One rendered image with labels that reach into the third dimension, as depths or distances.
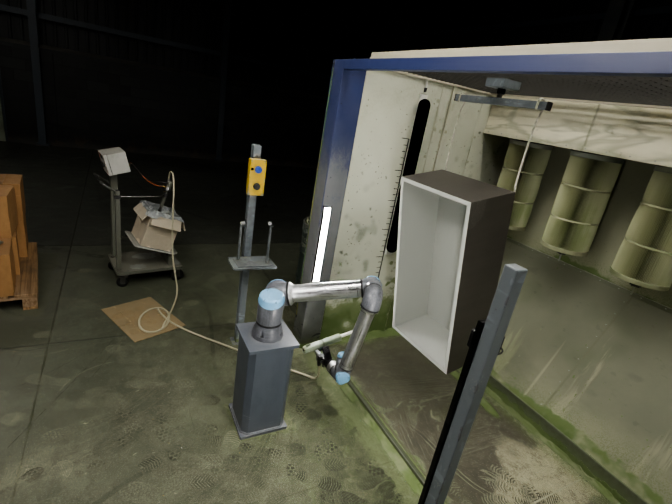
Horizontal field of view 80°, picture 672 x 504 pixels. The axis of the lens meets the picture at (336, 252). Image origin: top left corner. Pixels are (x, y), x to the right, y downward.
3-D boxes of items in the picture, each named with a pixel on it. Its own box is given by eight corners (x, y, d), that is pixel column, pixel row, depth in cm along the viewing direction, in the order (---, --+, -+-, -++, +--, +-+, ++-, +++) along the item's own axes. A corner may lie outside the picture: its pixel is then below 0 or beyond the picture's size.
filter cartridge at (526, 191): (526, 237, 365) (558, 144, 335) (519, 246, 336) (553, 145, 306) (486, 226, 382) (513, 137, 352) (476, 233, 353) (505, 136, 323)
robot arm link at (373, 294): (387, 296, 229) (349, 387, 251) (385, 286, 241) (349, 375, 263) (368, 290, 228) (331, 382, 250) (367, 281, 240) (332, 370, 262)
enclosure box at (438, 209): (426, 314, 328) (442, 169, 275) (484, 356, 280) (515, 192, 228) (392, 327, 312) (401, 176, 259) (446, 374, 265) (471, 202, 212)
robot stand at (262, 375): (240, 440, 244) (249, 352, 223) (228, 405, 269) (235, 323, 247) (286, 428, 259) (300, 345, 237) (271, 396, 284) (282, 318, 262)
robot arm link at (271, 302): (253, 324, 232) (256, 297, 226) (259, 310, 248) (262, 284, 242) (279, 328, 232) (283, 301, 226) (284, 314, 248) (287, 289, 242)
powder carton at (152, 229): (122, 228, 416) (135, 193, 411) (163, 237, 446) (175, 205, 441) (135, 247, 378) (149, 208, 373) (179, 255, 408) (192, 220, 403)
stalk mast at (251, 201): (240, 338, 344) (259, 144, 288) (242, 341, 340) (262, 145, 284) (233, 338, 341) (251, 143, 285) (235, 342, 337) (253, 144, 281)
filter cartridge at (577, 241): (544, 265, 295) (585, 151, 267) (527, 249, 329) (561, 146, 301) (594, 273, 294) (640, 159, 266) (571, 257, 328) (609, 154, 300)
